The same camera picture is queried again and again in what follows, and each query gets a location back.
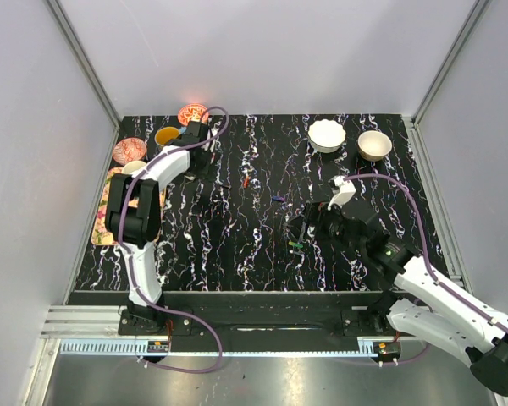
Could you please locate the floral pink tray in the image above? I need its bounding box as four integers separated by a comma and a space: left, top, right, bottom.
91, 167, 166, 246

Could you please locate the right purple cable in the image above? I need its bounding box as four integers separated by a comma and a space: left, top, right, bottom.
342, 173, 508, 368

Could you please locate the white slotted cable duct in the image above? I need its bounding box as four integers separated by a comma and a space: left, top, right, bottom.
59, 338, 381, 359

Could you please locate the green yellow battery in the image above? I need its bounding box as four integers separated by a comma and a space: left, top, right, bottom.
288, 241, 303, 249

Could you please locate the red patterned small bowl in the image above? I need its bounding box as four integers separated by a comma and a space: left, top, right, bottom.
178, 103, 209, 127

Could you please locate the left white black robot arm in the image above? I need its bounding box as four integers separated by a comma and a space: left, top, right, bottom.
105, 121, 212, 336

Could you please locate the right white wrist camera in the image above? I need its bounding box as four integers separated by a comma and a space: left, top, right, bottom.
327, 176, 356, 211

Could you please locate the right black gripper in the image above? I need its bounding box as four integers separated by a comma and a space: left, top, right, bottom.
284, 197, 365, 255

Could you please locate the white scalloped bowl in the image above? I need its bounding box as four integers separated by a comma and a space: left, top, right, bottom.
307, 119, 346, 153

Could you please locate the red patterned saucer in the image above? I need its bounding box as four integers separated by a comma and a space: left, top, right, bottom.
112, 137, 147, 166

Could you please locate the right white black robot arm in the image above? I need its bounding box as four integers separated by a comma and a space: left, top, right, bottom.
287, 200, 508, 397

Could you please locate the beige round bowl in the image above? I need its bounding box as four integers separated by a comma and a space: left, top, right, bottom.
357, 130, 393, 162

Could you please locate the blue mug yellow inside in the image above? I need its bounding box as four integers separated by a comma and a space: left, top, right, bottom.
154, 126, 180, 153

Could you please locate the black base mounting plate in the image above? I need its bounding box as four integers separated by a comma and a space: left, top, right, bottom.
119, 292, 395, 337

